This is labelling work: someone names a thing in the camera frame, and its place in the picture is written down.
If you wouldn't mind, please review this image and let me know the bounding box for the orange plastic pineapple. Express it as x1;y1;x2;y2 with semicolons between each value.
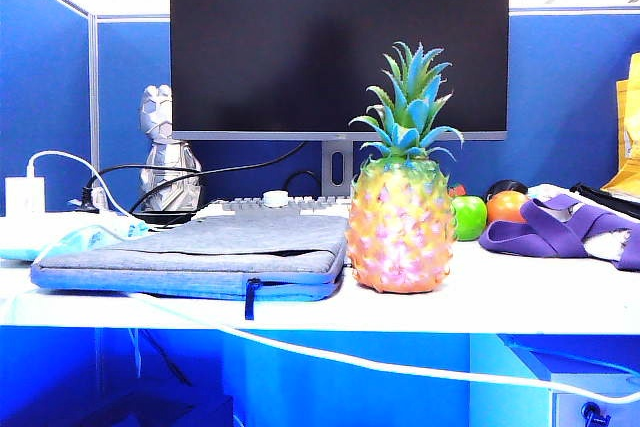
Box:
345;41;465;295

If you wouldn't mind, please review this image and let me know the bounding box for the gray laptop sleeve bag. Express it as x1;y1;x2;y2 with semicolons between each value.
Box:
29;214;350;321

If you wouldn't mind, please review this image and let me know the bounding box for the yellow paper bag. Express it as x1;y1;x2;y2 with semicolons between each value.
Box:
601;51;640;198

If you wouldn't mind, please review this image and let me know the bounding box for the gray monitor stand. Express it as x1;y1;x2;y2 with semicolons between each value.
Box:
321;140;354;198

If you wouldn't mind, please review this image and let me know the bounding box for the white gray keyboard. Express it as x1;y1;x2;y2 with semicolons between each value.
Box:
202;195;354;221

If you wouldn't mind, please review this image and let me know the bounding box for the black computer monitor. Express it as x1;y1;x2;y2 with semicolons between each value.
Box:
168;0;511;142

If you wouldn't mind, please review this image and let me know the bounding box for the green apple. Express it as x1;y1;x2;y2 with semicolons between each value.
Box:
451;195;489;242

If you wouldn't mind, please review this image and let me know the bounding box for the silver faceted figurine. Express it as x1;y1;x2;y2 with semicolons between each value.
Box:
137;84;204;213

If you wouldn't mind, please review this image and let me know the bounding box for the black round mouse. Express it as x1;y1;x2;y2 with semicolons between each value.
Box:
485;179;530;200

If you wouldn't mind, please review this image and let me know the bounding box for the orange fruit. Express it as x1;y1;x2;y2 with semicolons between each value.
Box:
486;190;530;225

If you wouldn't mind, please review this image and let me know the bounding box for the black plug adapter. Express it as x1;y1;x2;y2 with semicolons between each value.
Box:
69;185;109;213

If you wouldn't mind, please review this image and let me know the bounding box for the light blue tissue pack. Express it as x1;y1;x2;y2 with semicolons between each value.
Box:
0;216;151;262

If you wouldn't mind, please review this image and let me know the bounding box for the black flat pouch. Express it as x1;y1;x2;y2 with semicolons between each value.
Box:
569;181;640;221

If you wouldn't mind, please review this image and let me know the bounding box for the white power charger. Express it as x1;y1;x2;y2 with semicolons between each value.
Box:
4;175;46;218

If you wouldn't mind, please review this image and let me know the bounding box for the white drawer cabinet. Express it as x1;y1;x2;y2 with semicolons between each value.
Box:
499;334;640;427

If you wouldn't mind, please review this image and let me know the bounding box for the black power cable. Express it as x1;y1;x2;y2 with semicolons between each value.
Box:
129;169;206;213
82;141;307;198

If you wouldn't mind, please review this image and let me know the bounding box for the long white cable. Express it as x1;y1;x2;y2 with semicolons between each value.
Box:
0;226;640;404

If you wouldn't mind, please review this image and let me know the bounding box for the black cable under desk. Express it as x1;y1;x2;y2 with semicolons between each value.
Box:
139;330;194;387

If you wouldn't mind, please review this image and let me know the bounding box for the purple strap bag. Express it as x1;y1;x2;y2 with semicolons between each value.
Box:
478;193;640;272

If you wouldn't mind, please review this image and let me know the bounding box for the gray partition post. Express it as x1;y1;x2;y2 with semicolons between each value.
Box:
88;11;100;198

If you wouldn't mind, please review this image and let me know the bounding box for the white charger cable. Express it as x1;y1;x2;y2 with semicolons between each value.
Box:
26;149;136;222

